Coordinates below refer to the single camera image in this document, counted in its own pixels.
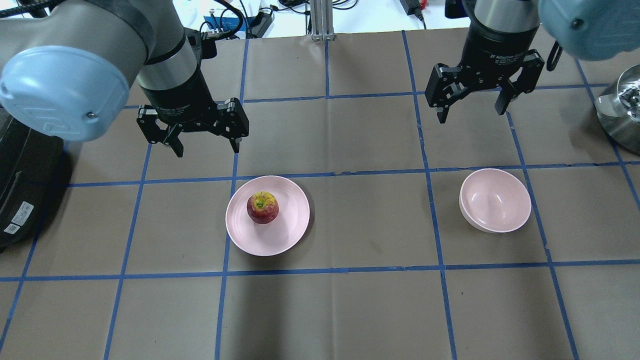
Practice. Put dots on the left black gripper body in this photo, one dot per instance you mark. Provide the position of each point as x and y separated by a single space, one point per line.
181 102

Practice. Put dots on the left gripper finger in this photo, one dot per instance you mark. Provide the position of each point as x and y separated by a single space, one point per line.
147 121
231 122

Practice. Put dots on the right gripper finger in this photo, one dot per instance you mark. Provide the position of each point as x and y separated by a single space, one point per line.
526 82
447 85

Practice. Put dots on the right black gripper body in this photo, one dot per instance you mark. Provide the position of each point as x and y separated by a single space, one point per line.
487 59

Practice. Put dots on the red yellow apple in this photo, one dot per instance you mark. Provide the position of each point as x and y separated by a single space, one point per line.
262 207

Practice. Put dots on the pink bowl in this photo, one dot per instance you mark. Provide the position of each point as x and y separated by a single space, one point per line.
494 201

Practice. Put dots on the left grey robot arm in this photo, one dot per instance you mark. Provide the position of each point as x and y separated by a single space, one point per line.
67 67

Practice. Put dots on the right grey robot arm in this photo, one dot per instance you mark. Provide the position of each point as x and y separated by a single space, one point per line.
592 30

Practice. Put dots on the pink plate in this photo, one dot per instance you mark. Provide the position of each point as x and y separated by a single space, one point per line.
281 234

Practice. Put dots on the black power adapter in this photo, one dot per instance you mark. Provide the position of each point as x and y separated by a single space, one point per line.
413 8

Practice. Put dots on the blue white box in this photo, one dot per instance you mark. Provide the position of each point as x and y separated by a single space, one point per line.
226 24

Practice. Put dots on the black rice cooker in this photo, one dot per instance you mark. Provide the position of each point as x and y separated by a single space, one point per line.
28 165

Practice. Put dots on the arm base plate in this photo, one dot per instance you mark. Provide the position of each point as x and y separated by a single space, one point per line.
618 110

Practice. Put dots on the aluminium profile post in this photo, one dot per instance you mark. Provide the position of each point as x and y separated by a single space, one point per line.
321 16

